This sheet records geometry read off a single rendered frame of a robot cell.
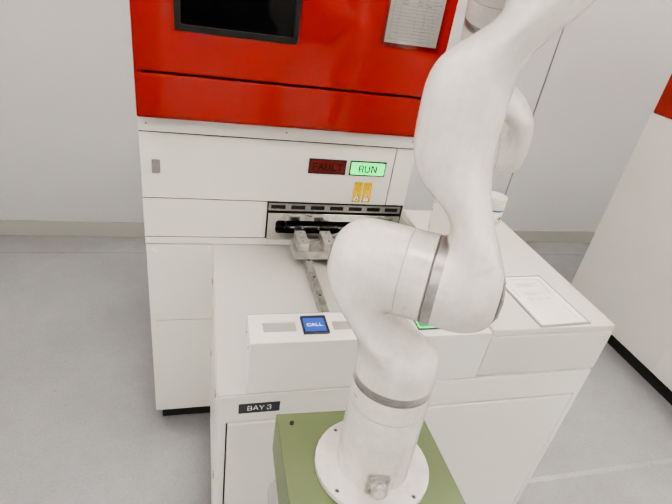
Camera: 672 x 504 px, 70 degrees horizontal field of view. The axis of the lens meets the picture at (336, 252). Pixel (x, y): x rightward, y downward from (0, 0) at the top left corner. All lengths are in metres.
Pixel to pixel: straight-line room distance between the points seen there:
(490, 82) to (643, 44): 3.42
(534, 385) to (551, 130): 2.58
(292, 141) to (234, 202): 0.26
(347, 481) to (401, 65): 1.04
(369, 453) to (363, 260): 0.31
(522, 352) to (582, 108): 2.74
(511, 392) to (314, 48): 1.02
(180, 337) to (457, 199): 1.37
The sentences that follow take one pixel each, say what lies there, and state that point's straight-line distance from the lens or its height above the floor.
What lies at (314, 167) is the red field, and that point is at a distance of 1.49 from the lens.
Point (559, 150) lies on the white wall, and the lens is 3.85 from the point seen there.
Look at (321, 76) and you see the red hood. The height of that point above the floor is 1.37.
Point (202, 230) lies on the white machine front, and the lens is 1.55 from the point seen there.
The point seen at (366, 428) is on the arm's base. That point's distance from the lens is 0.74.
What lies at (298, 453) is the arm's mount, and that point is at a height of 0.92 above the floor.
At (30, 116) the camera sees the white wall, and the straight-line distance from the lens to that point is 3.11.
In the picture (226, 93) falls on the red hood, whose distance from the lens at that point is 1.35.
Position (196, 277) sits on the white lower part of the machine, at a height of 0.69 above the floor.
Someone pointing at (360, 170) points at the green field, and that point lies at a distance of 1.53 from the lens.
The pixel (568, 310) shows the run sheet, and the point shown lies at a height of 0.97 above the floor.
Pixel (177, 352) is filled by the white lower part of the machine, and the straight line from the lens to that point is 1.84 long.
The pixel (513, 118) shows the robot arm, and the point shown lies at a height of 1.45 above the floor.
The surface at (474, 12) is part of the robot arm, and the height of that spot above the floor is 1.59.
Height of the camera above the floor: 1.62
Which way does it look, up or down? 30 degrees down
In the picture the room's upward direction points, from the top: 10 degrees clockwise
